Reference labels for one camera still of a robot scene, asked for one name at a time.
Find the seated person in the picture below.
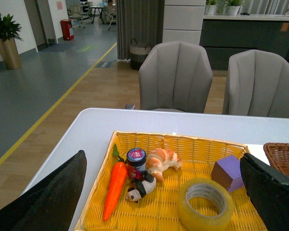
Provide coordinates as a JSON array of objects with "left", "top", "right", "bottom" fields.
[{"left": 102, "top": 0, "right": 116, "bottom": 24}]

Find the grey chair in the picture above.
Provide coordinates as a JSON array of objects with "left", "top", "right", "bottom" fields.
[
  {"left": 222, "top": 50, "right": 289, "bottom": 118},
  {"left": 139, "top": 41, "right": 213, "bottom": 113}
]

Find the panda figurine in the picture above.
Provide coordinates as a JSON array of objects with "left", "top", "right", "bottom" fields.
[{"left": 126, "top": 170, "right": 156, "bottom": 203}]

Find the potted plant in gold pot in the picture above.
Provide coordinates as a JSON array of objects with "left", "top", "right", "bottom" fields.
[{"left": 0, "top": 12, "right": 23, "bottom": 70}]

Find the white potted plant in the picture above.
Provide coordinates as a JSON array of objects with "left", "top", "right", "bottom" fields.
[
  {"left": 225, "top": 0, "right": 243, "bottom": 16},
  {"left": 204, "top": 0, "right": 217, "bottom": 15}
]

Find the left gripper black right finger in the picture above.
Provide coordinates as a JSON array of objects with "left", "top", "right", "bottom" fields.
[{"left": 240, "top": 153, "right": 289, "bottom": 231}]

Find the white potted plant left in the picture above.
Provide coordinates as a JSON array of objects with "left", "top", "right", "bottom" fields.
[{"left": 204, "top": 0, "right": 217, "bottom": 15}]

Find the yellow woven basket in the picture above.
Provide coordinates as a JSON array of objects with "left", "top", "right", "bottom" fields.
[{"left": 75, "top": 131, "right": 265, "bottom": 231}]

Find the grey chair right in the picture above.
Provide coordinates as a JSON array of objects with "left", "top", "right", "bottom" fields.
[{"left": 222, "top": 50, "right": 289, "bottom": 118}]

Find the grey chair left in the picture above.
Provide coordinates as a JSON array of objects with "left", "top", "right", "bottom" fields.
[{"left": 139, "top": 41, "right": 213, "bottom": 113}]

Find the brown wicker basket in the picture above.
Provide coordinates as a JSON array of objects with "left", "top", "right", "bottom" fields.
[{"left": 263, "top": 142, "right": 289, "bottom": 177}]

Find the yellowish clear tape roll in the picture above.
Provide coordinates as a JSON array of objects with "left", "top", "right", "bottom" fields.
[{"left": 177, "top": 178, "right": 234, "bottom": 231}]

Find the black and white woven hamper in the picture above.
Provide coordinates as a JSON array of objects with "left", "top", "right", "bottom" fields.
[{"left": 129, "top": 38, "right": 152, "bottom": 70}]

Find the purple foam cube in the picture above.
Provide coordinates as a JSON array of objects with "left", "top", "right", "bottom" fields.
[{"left": 211, "top": 155, "right": 244, "bottom": 193}]

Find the small black-lidded jar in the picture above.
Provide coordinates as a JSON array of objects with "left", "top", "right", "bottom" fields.
[{"left": 126, "top": 148, "right": 146, "bottom": 180}]

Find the toy croissant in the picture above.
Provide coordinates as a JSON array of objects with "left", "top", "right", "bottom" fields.
[{"left": 146, "top": 148, "right": 182, "bottom": 182}]

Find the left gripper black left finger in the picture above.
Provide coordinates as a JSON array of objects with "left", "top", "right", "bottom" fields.
[{"left": 0, "top": 150, "right": 87, "bottom": 231}]

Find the white pillar cabinet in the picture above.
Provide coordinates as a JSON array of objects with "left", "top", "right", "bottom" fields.
[{"left": 163, "top": 0, "right": 205, "bottom": 45}]

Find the red bin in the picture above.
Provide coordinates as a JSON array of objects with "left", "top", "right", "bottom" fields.
[{"left": 60, "top": 19, "right": 74, "bottom": 40}]

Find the dark grey counter cabinet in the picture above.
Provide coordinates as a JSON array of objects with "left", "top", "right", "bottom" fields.
[{"left": 200, "top": 15, "right": 289, "bottom": 71}]

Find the orange toy carrot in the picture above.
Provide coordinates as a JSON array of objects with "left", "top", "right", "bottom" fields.
[{"left": 103, "top": 144, "right": 128, "bottom": 221}]

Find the office swivel chair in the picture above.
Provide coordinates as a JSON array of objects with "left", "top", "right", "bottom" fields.
[{"left": 69, "top": 5, "right": 89, "bottom": 28}]

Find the white potted plant right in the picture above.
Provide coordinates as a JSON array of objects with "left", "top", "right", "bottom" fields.
[{"left": 225, "top": 0, "right": 243, "bottom": 16}]

